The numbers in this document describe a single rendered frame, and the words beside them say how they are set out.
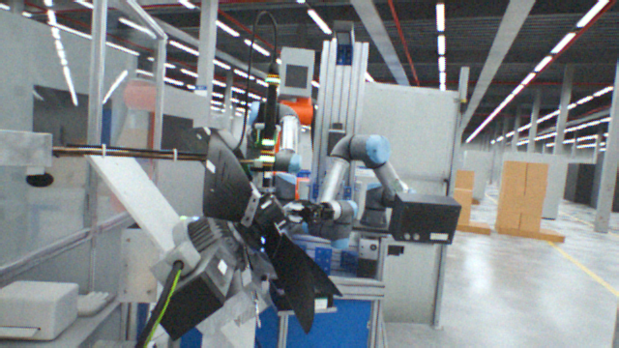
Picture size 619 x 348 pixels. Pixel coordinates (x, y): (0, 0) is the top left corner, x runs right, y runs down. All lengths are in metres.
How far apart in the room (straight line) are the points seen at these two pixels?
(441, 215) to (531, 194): 7.63
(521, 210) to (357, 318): 7.76
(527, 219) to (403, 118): 6.48
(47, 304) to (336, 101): 1.62
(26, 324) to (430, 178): 2.80
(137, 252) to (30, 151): 0.36
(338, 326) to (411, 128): 1.92
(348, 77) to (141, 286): 1.54
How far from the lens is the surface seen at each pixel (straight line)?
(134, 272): 1.14
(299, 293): 0.97
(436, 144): 3.30
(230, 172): 0.94
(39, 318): 1.21
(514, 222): 9.32
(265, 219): 1.08
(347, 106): 2.18
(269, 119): 1.20
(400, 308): 3.46
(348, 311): 1.76
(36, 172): 1.00
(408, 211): 1.63
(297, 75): 5.28
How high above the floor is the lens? 1.40
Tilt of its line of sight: 4 degrees down
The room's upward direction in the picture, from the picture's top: 5 degrees clockwise
